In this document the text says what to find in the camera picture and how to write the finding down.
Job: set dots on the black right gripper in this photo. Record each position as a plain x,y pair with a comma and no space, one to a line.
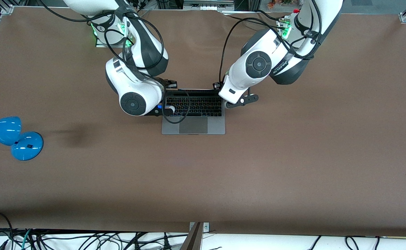
168,84

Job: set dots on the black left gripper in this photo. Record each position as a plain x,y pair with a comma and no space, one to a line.
217,85

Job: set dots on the grey aluminium laptop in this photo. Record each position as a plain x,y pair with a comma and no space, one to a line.
193,125

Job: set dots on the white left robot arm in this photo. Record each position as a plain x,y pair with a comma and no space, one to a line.
258,64

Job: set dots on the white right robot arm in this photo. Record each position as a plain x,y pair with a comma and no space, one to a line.
133,102

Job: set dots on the grey power strip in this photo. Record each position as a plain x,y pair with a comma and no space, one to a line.
208,5

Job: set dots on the orange decorative item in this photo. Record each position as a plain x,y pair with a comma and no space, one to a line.
272,4

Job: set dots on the blue desk lamp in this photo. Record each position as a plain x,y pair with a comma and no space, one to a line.
26,146

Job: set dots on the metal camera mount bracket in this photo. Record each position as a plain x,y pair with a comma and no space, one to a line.
195,238

